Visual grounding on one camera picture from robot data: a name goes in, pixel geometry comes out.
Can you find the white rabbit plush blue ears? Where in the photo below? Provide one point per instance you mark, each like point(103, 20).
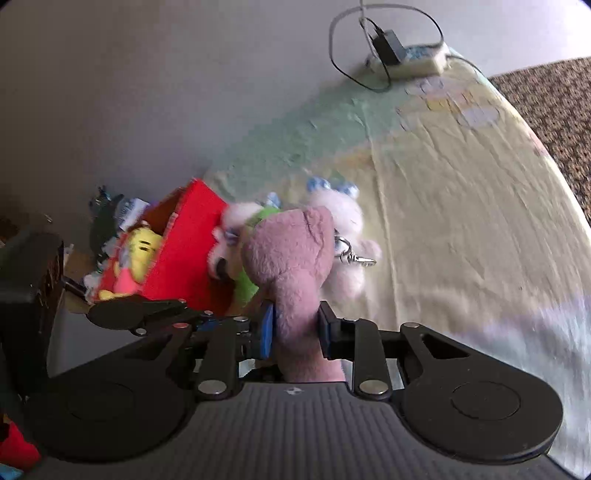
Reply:
point(346, 217)

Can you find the red cardboard box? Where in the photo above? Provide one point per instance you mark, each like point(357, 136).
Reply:
point(184, 249)

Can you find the blue and white packet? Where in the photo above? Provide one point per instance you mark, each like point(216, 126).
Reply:
point(131, 210)

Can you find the green plush toy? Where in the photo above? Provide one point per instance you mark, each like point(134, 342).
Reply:
point(244, 288)

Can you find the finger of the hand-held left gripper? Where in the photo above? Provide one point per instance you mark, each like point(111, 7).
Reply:
point(134, 313)

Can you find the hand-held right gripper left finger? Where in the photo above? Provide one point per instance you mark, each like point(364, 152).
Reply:
point(268, 332)

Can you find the yellow plush toy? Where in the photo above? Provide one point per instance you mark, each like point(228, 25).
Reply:
point(143, 249)

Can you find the patterned brown cushion seat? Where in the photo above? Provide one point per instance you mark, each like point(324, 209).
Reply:
point(554, 106)

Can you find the person's red clothing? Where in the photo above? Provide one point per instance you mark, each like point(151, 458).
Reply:
point(16, 445)

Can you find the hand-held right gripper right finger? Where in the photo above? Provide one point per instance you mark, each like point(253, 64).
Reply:
point(324, 330)

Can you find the white power strip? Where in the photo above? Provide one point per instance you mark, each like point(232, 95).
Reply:
point(422, 57)

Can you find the dark plastic bag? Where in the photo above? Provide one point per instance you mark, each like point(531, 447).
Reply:
point(104, 221)

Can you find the mauve teddy bear plush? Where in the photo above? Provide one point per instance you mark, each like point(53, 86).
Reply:
point(291, 258)

